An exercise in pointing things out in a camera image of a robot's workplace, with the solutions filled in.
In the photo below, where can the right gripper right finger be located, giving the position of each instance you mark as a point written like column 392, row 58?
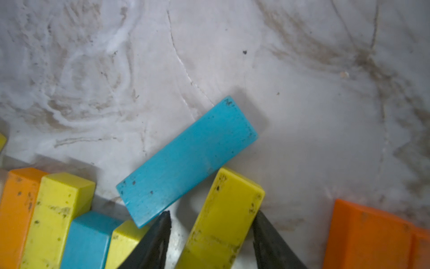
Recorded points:
column 271, row 251

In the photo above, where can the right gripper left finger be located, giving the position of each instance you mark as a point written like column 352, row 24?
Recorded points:
column 151, row 251

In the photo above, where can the yellow-green block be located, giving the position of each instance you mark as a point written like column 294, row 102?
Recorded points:
column 223, row 222

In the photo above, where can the teal block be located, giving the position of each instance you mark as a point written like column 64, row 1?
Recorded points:
column 88, row 241
column 191, row 157

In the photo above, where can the yellow block inner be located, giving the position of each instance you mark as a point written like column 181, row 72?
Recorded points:
column 124, row 240

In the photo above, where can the yellow block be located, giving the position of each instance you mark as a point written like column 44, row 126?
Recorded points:
column 61, row 198
column 3, row 141
column 124, row 240

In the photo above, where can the yellow block centre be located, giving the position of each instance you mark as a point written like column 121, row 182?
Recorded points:
column 61, row 198

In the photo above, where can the orange block small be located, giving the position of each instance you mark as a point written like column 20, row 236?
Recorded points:
column 17, row 205

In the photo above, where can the yellow block far left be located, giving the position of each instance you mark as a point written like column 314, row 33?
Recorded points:
column 3, row 141

